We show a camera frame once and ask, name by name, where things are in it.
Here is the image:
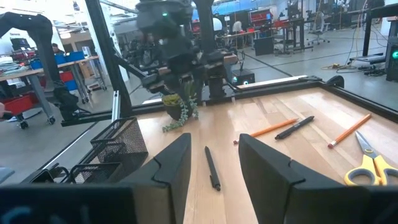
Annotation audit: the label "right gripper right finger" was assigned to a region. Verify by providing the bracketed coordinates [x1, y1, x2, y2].
[238, 133, 371, 224]

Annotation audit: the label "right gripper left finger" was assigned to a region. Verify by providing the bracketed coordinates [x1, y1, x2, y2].
[119, 133, 193, 224]

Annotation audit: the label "orange pencil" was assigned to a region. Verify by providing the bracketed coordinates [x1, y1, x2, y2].
[327, 113, 373, 149]
[233, 118, 299, 146]

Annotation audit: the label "black mesh desk organizer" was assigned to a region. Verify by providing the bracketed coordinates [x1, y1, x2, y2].
[68, 116, 149, 184]

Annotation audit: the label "yellow-handled scissors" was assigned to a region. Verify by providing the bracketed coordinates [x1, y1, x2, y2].
[343, 130, 398, 187]

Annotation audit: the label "grey office chair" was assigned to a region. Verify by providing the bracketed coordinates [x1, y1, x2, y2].
[307, 12, 331, 46]

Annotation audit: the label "potted succulent plant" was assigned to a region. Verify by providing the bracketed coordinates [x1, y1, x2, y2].
[161, 82, 200, 133]

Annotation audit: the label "black box with teal light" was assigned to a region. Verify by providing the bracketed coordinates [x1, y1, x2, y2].
[231, 68, 256, 86]

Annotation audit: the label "red plastic bin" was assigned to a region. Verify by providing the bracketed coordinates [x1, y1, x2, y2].
[58, 70, 75, 82]
[2, 93, 40, 116]

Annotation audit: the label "person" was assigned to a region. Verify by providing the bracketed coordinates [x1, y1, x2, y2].
[231, 20, 245, 35]
[51, 42, 66, 56]

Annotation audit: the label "black curved stand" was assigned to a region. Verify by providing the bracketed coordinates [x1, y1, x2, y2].
[0, 12, 80, 123]

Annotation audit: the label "grey wheeled workbench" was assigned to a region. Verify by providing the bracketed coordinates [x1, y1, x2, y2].
[0, 55, 108, 130]

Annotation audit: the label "black workbench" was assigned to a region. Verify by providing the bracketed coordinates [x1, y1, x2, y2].
[257, 17, 314, 57]

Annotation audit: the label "black computer tower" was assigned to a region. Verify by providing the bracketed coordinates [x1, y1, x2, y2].
[385, 43, 398, 82]

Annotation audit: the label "silver metal bracket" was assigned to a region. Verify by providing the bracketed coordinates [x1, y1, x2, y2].
[111, 90, 121, 123]

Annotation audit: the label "tangled cables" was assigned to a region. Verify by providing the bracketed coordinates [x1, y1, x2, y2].
[322, 61, 387, 77]

